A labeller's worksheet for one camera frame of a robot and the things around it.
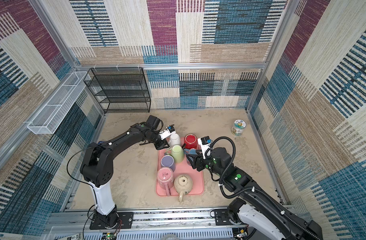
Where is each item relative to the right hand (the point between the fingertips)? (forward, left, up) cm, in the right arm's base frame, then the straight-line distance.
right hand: (192, 156), depth 73 cm
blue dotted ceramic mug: (+8, 0, -10) cm, 13 cm away
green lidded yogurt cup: (+27, -33, -12) cm, 44 cm away
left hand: (+16, +14, -11) cm, 24 cm away
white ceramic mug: (+17, +9, -10) cm, 22 cm away
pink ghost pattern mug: (-8, +13, -8) cm, 17 cm away
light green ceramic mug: (+8, +8, -11) cm, 16 cm away
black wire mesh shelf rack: (+55, +49, -2) cm, 74 cm away
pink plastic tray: (-4, -3, -18) cm, 19 cm away
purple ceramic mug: (+4, +13, -12) cm, 18 cm away
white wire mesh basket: (+17, +67, +14) cm, 70 cm away
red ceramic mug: (+16, 0, -11) cm, 19 cm away
